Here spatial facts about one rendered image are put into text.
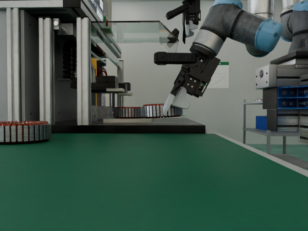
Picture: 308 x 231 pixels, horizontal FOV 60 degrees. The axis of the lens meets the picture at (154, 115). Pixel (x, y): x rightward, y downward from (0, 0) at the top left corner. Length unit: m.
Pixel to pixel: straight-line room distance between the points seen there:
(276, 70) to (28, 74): 0.90
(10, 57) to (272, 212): 0.71
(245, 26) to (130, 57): 5.72
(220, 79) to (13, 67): 5.83
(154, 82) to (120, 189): 6.05
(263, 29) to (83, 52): 0.45
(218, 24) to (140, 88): 5.57
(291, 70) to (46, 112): 0.93
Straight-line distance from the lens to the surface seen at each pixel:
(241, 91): 6.50
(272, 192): 0.22
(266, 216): 0.18
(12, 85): 0.79
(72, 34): 0.84
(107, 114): 1.13
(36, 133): 0.53
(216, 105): 6.34
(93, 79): 0.92
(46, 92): 0.76
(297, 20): 1.32
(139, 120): 0.82
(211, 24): 0.74
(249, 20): 0.73
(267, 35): 0.72
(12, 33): 0.81
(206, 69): 0.73
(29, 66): 0.80
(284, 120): 1.19
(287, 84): 1.20
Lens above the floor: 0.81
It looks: 1 degrees down
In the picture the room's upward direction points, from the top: straight up
